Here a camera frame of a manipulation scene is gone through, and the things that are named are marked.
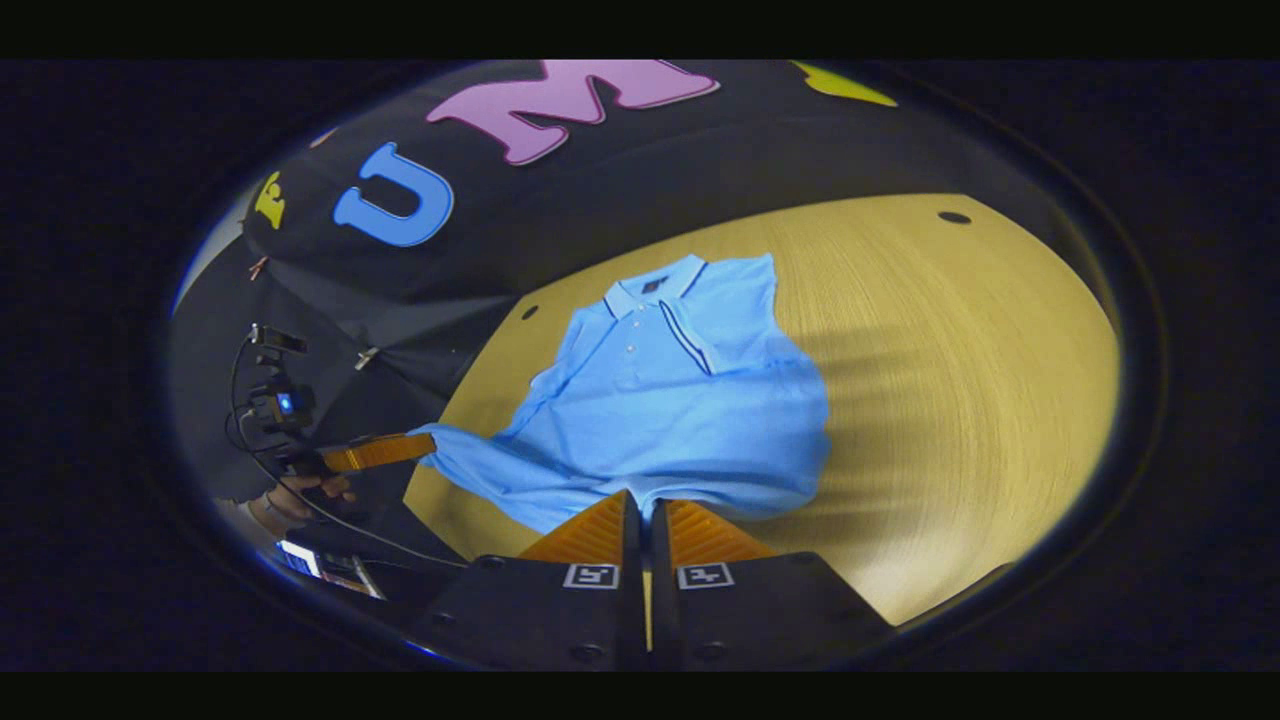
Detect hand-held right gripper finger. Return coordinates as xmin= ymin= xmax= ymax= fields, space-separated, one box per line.
xmin=404 ymin=489 xmax=647 ymax=671
xmin=651 ymin=496 xmax=896 ymax=671

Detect light blue T-shirt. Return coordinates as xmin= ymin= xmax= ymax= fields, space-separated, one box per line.
xmin=415 ymin=252 xmax=834 ymax=537

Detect lit screen device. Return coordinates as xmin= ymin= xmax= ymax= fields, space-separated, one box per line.
xmin=275 ymin=538 xmax=387 ymax=601

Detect black backdrop cloth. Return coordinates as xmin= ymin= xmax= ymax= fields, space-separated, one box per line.
xmin=168 ymin=60 xmax=1011 ymax=571

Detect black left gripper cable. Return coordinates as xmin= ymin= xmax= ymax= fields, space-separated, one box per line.
xmin=226 ymin=335 xmax=471 ymax=571

